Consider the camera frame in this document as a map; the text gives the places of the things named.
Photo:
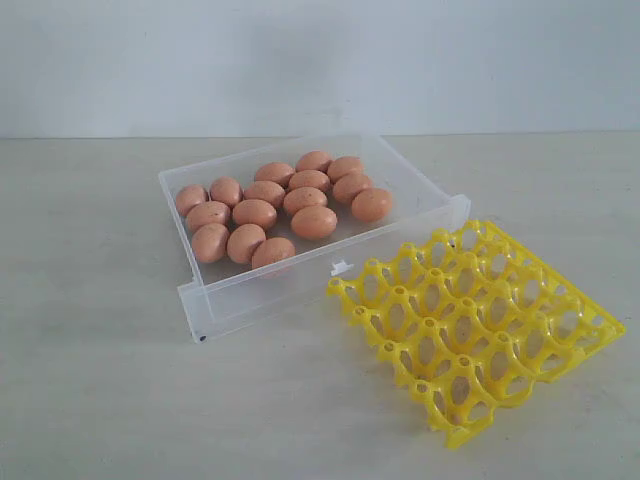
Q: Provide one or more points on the yellow plastic egg tray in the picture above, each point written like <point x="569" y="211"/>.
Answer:
<point x="470" y="322"/>

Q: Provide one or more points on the brown egg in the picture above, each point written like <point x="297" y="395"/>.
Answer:
<point x="314" y="222"/>
<point x="268" y="191"/>
<point x="255" y="211"/>
<point x="209" y="243"/>
<point x="343" y="166"/>
<point x="310" y="178"/>
<point x="243" y="242"/>
<point x="272" y="250"/>
<point x="303" y="197"/>
<point x="226" y="190"/>
<point x="277" y="172"/>
<point x="189" y="197"/>
<point x="315" y="160"/>
<point x="206" y="213"/>
<point x="372" y="205"/>

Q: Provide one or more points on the clear plastic bin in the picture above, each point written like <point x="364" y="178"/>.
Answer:
<point x="223" y="297"/>

